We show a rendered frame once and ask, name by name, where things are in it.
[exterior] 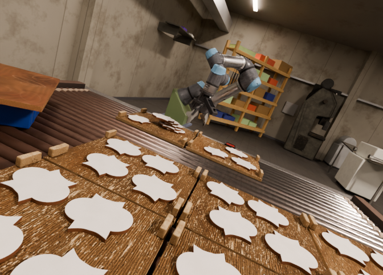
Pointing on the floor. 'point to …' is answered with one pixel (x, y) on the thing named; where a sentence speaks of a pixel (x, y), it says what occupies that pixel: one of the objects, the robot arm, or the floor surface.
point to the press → (326, 106)
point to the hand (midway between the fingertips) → (195, 125)
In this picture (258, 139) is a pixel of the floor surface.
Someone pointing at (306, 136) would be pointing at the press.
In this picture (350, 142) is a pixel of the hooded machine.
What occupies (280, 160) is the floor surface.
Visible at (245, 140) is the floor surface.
